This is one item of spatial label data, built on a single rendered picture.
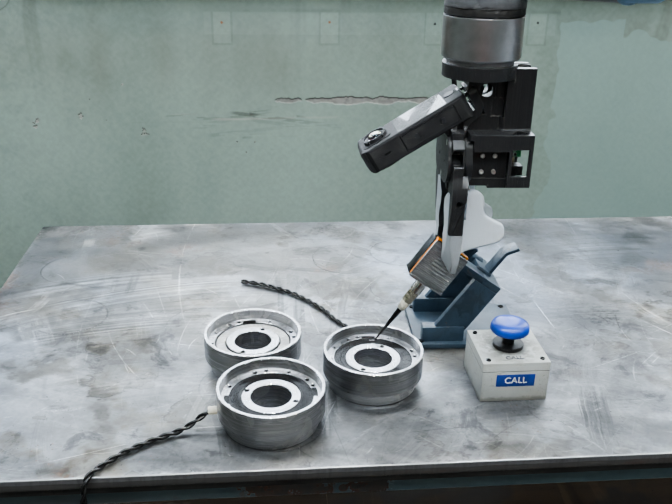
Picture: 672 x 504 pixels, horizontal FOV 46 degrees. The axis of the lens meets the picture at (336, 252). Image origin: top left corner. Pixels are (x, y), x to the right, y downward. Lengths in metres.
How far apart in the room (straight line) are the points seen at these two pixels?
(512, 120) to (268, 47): 1.62
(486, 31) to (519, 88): 0.07
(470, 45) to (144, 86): 1.73
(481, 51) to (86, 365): 0.53
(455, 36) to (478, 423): 0.37
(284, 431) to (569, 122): 1.95
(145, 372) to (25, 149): 1.68
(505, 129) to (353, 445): 0.33
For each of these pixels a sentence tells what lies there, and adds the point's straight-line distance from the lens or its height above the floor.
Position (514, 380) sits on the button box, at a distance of 0.83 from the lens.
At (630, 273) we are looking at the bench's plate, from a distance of 1.17.
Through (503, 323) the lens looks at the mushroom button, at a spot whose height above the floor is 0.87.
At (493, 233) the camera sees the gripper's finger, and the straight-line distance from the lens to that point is 0.80.
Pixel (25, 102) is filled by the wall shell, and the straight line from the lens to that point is 2.46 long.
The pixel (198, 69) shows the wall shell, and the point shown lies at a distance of 2.35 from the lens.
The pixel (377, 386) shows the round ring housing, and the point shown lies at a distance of 0.79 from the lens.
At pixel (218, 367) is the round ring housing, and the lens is 0.84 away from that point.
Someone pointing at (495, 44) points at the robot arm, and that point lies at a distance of 0.74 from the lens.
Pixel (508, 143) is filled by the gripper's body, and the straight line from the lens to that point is 0.76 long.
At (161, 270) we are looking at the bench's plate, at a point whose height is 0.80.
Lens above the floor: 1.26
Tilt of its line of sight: 24 degrees down
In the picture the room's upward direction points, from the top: 1 degrees clockwise
